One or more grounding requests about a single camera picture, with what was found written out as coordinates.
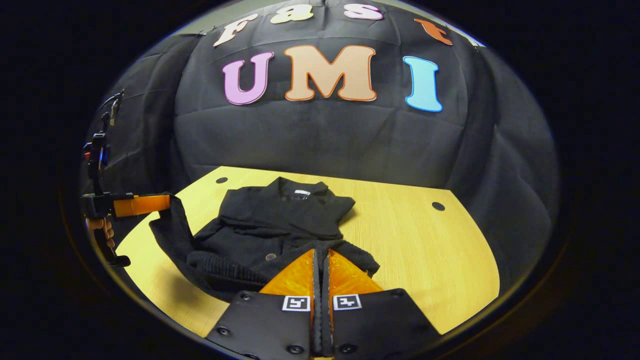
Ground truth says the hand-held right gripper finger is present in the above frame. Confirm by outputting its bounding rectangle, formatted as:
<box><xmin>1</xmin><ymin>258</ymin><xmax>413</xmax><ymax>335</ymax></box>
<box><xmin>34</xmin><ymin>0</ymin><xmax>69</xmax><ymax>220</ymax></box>
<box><xmin>322</xmin><ymin>248</ymin><xmax>443</xmax><ymax>358</ymax></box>
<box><xmin>206</xmin><ymin>248</ymin><xmax>323</xmax><ymax>358</ymax></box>

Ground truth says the black button jacket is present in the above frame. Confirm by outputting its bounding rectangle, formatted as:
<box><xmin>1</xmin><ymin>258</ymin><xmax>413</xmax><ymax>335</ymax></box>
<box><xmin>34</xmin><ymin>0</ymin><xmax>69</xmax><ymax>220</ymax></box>
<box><xmin>149</xmin><ymin>176</ymin><xmax>381</xmax><ymax>303</ymax></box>

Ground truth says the black backdrop cloth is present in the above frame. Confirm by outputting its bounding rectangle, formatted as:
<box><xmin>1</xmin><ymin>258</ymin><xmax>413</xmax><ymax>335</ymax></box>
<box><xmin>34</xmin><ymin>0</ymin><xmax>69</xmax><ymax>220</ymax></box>
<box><xmin>80</xmin><ymin>0</ymin><xmax>560</xmax><ymax>291</ymax></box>

